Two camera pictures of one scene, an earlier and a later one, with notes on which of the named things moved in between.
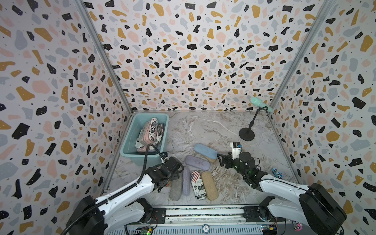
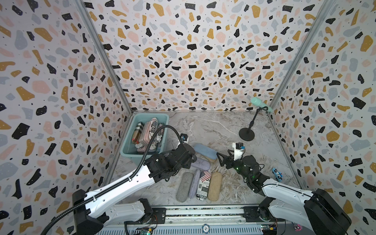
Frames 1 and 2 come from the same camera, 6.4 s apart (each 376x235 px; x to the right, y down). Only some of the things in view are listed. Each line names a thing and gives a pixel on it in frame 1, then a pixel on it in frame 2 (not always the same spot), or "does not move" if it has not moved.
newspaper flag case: x=153 y=129 does not move
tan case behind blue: x=211 y=160 does not move
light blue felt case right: x=206 y=151 does not move
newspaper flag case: x=160 y=129 does not move
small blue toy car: x=277 y=174 does not move
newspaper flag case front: x=198 y=185 → x=203 y=185
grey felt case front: x=176 y=187 → x=184 y=186
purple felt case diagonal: x=186 y=177 → x=195 y=183
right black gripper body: x=237 y=165 does not move
